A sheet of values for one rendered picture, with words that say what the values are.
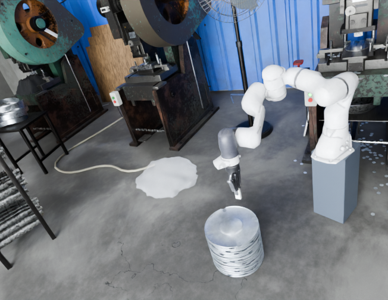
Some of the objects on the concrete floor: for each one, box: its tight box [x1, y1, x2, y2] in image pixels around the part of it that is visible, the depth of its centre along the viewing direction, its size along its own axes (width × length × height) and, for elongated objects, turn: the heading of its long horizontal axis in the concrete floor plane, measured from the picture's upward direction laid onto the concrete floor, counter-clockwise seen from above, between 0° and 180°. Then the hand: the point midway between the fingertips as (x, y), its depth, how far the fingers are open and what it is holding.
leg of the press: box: [302, 15, 329, 164], centre depth 233 cm, size 92×12×90 cm, turn 173°
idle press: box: [96, 0, 220, 151], centre depth 301 cm, size 153×99×174 cm, turn 171°
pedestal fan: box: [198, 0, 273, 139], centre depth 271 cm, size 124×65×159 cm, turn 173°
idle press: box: [0, 0, 108, 143], centre depth 387 cm, size 153×99×174 cm, turn 176°
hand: (237, 193), depth 160 cm, fingers closed
